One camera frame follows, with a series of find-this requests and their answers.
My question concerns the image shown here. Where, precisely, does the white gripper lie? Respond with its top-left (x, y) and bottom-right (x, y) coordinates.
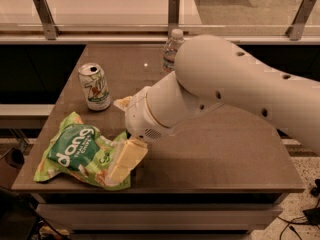
top-left (107, 86), bottom-right (173, 184)

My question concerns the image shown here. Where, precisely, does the green rice chip bag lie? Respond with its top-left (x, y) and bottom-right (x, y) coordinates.
top-left (33, 112), bottom-right (131, 191)

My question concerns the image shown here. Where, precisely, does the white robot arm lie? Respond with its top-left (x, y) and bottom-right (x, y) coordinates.
top-left (107, 35), bottom-right (320, 184)

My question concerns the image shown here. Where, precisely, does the white 7up soda can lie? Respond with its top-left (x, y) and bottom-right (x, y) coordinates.
top-left (78, 63), bottom-right (111, 111)

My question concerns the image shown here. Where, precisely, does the clear plastic water bottle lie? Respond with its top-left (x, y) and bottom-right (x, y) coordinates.
top-left (163, 29), bottom-right (184, 72)

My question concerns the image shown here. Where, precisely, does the dark object at left floor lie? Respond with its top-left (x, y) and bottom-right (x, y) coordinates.
top-left (0, 147), bottom-right (24, 169)

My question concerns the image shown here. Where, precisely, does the black power adapter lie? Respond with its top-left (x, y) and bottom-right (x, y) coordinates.
top-left (303, 208), bottom-right (320, 225)

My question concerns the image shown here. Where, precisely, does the middle metal railing bracket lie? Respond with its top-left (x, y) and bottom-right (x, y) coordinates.
top-left (168, 0), bottom-right (180, 36)

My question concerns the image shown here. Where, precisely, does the metal railing bracket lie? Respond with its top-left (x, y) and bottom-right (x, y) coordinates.
top-left (285, 0), bottom-right (317, 41)
top-left (168, 0), bottom-right (180, 36)
top-left (33, 0), bottom-right (59, 40)

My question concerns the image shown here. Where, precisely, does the left metal railing bracket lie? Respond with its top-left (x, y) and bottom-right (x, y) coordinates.
top-left (33, 0), bottom-right (59, 40)

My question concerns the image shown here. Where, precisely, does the right metal railing bracket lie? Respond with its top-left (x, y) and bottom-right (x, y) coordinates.
top-left (285, 0), bottom-right (317, 41)

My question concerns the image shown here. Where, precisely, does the black cable on floor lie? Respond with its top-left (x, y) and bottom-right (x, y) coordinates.
top-left (275, 197), bottom-right (320, 240)

